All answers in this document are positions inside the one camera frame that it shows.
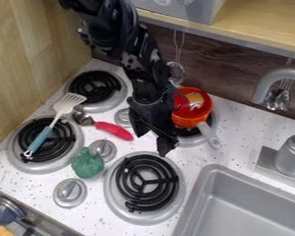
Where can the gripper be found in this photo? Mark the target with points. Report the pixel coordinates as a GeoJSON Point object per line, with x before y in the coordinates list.
{"type": "Point", "coordinates": [150, 98]}

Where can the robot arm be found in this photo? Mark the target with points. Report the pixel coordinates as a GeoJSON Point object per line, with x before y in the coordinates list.
{"type": "Point", "coordinates": [113, 27]}

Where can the toy stove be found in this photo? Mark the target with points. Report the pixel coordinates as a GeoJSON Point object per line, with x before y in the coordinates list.
{"type": "Point", "coordinates": [141, 184]}

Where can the yellow toy can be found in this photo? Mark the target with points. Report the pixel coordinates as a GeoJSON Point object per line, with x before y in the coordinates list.
{"type": "Point", "coordinates": [195, 100]}

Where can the clear hanging tool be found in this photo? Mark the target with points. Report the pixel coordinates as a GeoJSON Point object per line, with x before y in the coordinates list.
{"type": "Point", "coordinates": [278, 100]}
{"type": "Point", "coordinates": [176, 73]}

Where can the green toy broccoli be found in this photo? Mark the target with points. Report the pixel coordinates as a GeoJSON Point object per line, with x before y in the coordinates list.
{"type": "Point", "coordinates": [87, 164]}

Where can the toy sink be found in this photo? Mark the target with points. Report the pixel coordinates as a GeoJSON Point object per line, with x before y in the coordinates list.
{"type": "Point", "coordinates": [244, 206]}

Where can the toy microwave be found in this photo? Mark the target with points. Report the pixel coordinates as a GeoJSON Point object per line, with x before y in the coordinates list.
{"type": "Point", "coordinates": [182, 9]}

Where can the tap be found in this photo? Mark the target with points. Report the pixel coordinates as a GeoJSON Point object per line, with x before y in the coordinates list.
{"type": "Point", "coordinates": [291, 153]}

